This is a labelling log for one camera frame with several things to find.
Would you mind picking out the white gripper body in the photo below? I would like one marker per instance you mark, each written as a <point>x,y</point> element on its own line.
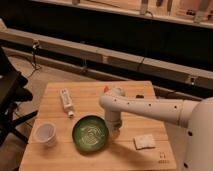
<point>113,122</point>

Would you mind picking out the green ceramic bowl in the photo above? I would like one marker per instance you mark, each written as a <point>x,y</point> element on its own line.
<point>90,134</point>

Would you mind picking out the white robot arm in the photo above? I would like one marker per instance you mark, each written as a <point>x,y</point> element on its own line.
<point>196,116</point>

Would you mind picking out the orange and white bottle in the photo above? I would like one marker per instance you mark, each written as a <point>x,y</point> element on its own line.
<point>118,91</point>

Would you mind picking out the wooden table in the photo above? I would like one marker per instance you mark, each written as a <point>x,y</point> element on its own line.
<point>119,154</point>

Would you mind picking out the white tube with cap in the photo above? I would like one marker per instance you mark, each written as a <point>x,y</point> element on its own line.
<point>67,102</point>

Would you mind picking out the clear plastic cup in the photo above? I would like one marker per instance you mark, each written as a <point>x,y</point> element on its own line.
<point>46,134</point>

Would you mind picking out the black chair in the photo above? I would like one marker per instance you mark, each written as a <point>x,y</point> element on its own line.
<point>12,91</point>

